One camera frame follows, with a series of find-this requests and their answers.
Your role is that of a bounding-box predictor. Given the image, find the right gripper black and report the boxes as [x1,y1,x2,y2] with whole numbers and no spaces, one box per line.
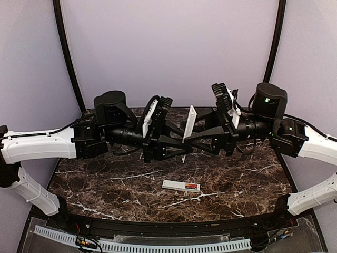
[181,104,274,157]

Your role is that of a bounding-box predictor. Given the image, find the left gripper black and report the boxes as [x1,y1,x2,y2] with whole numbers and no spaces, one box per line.
[104,119,194,164]

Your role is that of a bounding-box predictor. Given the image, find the white battery cover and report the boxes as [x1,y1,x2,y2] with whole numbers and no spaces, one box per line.
[181,105,198,163]

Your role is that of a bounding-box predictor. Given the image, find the red battery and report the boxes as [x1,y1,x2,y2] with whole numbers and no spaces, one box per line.
[185,184,198,189]

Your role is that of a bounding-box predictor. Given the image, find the white remote control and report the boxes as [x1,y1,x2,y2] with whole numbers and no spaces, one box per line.
[162,180,200,193]

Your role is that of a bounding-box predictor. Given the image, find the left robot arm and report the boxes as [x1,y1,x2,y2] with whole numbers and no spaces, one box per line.
[1,91,193,230]

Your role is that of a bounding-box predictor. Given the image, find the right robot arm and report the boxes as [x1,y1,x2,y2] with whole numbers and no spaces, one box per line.
[184,83,336,164]

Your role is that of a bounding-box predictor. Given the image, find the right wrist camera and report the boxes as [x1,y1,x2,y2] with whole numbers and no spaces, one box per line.
[211,83,233,113]

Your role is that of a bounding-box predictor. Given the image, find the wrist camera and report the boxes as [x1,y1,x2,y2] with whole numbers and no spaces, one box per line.
[150,96,173,138]
[211,83,233,113]

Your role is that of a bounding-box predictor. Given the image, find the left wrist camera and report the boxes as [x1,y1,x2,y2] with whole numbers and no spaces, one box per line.
[150,96,173,138]

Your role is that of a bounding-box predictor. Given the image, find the black front rail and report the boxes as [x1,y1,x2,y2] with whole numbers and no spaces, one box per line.
[32,207,310,245]

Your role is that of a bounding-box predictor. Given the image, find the grey slotted cable duct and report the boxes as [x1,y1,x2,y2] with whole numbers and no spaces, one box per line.
[33,225,251,252]

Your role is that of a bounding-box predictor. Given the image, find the right black frame post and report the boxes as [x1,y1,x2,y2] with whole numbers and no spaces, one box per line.
[263,0,286,83]

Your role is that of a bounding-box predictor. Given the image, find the black frame post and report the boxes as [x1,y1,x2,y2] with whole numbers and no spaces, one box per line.
[52,0,86,113]
[263,0,286,83]

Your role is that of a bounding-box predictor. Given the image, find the left black frame post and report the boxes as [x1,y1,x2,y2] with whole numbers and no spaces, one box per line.
[52,0,86,113]

